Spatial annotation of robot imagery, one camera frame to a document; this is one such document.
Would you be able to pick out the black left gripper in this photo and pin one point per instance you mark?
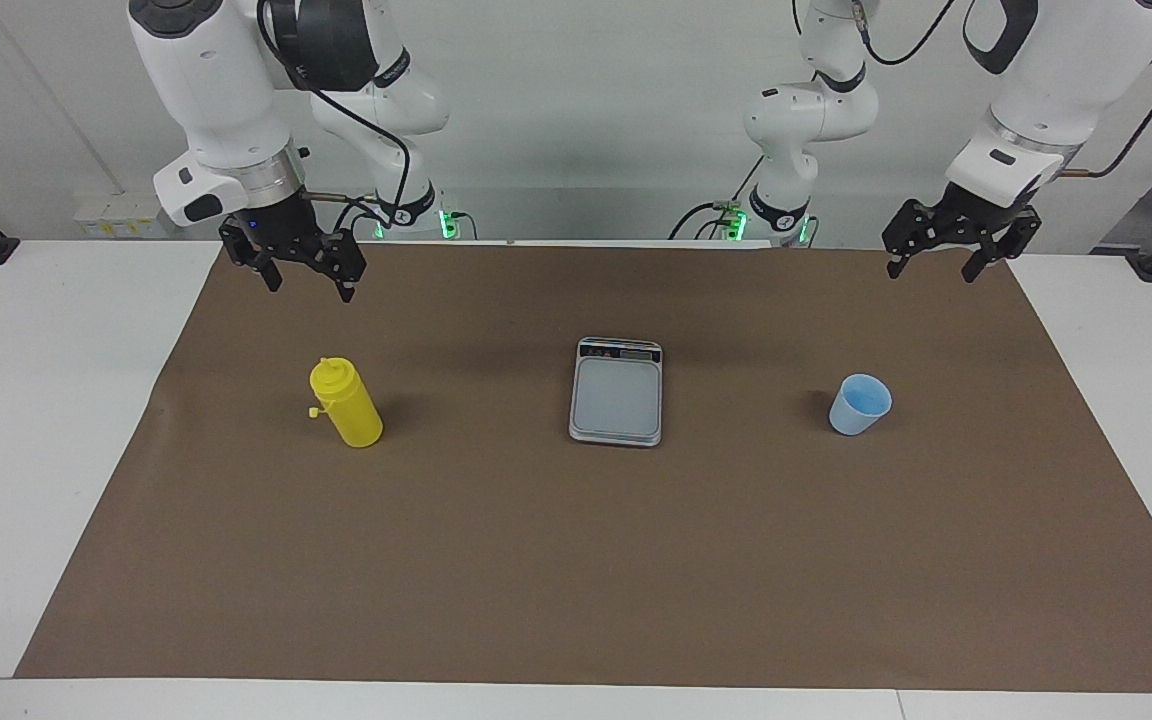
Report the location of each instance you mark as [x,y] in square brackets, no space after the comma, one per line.
[976,222]

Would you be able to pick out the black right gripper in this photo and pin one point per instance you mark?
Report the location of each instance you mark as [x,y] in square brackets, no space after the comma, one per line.
[286,232]

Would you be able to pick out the yellow squeeze bottle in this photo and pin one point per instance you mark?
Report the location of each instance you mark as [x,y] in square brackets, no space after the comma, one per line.
[351,410]

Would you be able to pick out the light blue plastic cup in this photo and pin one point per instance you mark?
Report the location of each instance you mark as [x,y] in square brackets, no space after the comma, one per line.
[858,410]

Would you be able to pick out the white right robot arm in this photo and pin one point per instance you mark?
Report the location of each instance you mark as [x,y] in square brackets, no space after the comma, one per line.
[206,80]

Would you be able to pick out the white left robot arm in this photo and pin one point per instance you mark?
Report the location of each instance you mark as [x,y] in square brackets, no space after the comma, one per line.
[1066,80]

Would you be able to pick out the silver digital kitchen scale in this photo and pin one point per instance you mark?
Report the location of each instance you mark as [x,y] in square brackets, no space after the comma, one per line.
[616,400]

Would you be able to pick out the white power strip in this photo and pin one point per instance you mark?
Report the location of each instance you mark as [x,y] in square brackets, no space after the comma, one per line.
[121,215]

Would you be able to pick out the brown paper mat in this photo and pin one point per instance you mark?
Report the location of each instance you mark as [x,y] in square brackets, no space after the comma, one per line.
[636,560]

